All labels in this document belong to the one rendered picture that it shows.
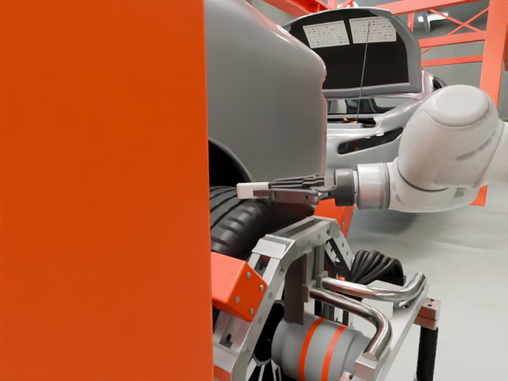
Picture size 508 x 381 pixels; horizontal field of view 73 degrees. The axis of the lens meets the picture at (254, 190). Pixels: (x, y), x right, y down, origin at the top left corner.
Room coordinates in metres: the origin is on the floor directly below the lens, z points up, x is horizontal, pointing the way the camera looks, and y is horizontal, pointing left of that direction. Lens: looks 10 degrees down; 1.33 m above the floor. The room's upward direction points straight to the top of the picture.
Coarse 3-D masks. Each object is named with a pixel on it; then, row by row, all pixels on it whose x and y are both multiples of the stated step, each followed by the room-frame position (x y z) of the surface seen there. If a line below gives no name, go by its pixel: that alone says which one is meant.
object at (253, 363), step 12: (276, 300) 0.76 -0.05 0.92; (276, 312) 0.81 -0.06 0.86; (216, 324) 0.56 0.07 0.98; (276, 324) 0.81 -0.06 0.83; (264, 336) 0.79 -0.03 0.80; (264, 348) 0.77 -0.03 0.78; (252, 360) 0.69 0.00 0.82; (264, 360) 0.73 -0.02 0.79; (252, 372) 0.72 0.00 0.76; (264, 372) 0.88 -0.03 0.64; (276, 372) 0.77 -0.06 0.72
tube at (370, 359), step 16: (304, 256) 0.65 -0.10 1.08; (304, 272) 0.65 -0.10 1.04; (304, 288) 0.64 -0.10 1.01; (320, 288) 0.64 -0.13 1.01; (336, 304) 0.60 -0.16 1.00; (352, 304) 0.58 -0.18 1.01; (368, 320) 0.55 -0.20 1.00; (384, 320) 0.52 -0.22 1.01; (384, 336) 0.48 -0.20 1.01; (368, 352) 0.44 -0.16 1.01; (384, 352) 0.46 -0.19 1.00; (368, 368) 0.42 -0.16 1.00
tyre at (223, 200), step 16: (224, 192) 0.80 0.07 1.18; (224, 208) 0.69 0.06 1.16; (240, 208) 0.68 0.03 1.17; (256, 208) 0.68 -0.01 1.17; (272, 208) 0.71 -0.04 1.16; (288, 208) 0.76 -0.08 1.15; (304, 208) 0.82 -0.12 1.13; (224, 224) 0.64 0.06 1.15; (240, 224) 0.64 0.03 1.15; (256, 224) 0.66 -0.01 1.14; (272, 224) 0.70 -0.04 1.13; (288, 224) 0.76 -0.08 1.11; (224, 240) 0.60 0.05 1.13; (240, 240) 0.62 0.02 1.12; (256, 240) 0.66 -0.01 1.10; (240, 256) 0.62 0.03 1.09
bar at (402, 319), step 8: (416, 296) 0.67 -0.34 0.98; (424, 296) 0.70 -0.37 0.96; (400, 304) 0.64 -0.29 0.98; (408, 304) 0.64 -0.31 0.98; (416, 304) 0.64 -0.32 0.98; (400, 312) 0.60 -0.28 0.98; (408, 312) 0.60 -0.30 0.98; (416, 312) 0.63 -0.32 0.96; (392, 320) 0.58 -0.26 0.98; (400, 320) 0.58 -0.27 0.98; (408, 320) 0.58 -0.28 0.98; (392, 328) 0.55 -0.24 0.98; (400, 328) 0.55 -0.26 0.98; (408, 328) 0.58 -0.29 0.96; (400, 336) 0.53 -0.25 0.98; (392, 344) 0.51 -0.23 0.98; (400, 344) 0.53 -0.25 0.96; (392, 352) 0.49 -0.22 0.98; (384, 360) 0.47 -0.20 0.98; (392, 360) 0.50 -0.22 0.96; (384, 368) 0.46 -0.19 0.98; (384, 376) 0.46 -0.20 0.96
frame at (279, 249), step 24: (312, 216) 0.79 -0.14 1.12; (264, 240) 0.62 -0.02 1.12; (288, 240) 0.62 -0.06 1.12; (312, 240) 0.68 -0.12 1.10; (336, 240) 0.78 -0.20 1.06; (264, 264) 0.60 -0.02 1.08; (288, 264) 0.59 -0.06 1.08; (336, 264) 0.88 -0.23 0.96; (264, 312) 0.54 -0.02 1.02; (336, 312) 0.91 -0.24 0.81; (216, 336) 0.52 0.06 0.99; (240, 336) 0.50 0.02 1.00; (216, 360) 0.49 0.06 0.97; (240, 360) 0.48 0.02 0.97
